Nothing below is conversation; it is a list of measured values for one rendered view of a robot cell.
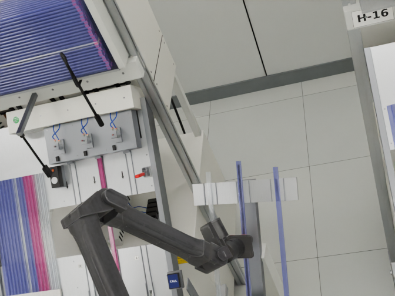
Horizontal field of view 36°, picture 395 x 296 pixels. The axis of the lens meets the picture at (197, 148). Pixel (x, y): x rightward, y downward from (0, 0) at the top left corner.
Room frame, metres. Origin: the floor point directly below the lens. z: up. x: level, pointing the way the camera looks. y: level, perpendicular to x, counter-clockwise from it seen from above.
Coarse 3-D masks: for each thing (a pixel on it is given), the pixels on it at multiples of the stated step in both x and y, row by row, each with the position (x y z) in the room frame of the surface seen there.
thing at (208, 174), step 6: (210, 174) 1.41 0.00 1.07; (210, 180) 1.40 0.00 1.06; (210, 186) 1.39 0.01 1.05; (210, 192) 1.38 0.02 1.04; (210, 198) 1.37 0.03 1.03; (210, 204) 1.35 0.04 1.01; (210, 210) 1.34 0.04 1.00; (210, 216) 1.33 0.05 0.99; (216, 270) 1.22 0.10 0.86; (216, 276) 1.21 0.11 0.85; (216, 282) 1.20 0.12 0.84; (216, 288) 1.19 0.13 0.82; (216, 294) 1.18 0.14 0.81
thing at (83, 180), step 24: (0, 144) 1.95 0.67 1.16; (24, 144) 1.90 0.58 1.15; (144, 144) 1.68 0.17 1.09; (0, 168) 1.89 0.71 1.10; (24, 168) 1.84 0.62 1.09; (72, 168) 1.75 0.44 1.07; (96, 168) 1.71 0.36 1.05; (120, 168) 1.67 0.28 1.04; (48, 192) 1.74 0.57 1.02; (72, 192) 1.70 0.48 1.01; (120, 192) 1.62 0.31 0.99; (144, 192) 1.58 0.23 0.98
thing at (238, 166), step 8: (240, 168) 1.37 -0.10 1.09; (240, 176) 1.35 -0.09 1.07; (240, 184) 1.34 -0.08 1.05; (240, 192) 1.33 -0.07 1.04; (240, 200) 1.31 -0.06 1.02; (240, 208) 1.30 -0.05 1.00; (240, 216) 1.28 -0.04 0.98; (248, 264) 1.18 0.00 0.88; (248, 272) 1.17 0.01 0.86; (248, 280) 1.15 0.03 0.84; (248, 288) 1.14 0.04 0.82
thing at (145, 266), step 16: (80, 256) 1.55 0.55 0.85; (128, 256) 1.47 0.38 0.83; (144, 256) 1.44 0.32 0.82; (160, 256) 1.41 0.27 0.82; (64, 272) 1.54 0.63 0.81; (80, 272) 1.51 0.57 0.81; (128, 272) 1.43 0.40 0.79; (144, 272) 1.40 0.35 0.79; (160, 272) 1.38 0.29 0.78; (64, 288) 1.50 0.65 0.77; (80, 288) 1.48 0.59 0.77; (128, 288) 1.40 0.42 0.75; (144, 288) 1.37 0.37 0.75; (160, 288) 1.35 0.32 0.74
